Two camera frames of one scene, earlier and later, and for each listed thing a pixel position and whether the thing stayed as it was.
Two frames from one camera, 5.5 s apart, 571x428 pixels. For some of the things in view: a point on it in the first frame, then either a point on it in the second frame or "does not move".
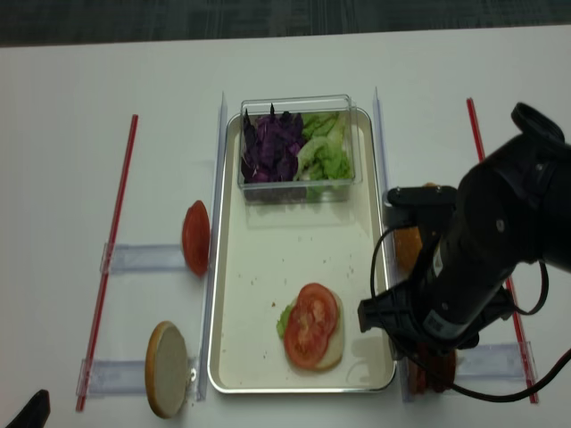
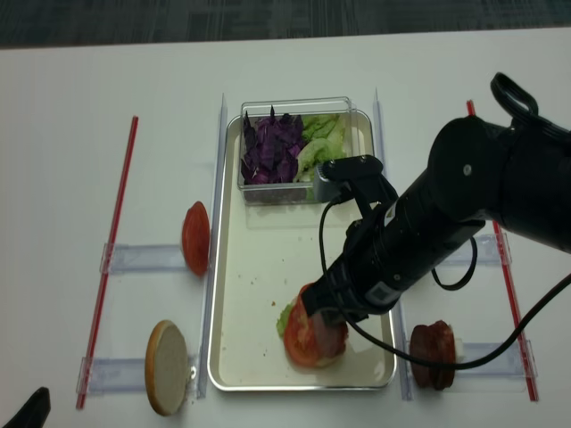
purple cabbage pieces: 270,143 does not move
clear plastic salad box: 300,150 does not move
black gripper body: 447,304 → 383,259
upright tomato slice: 196,237 does not move
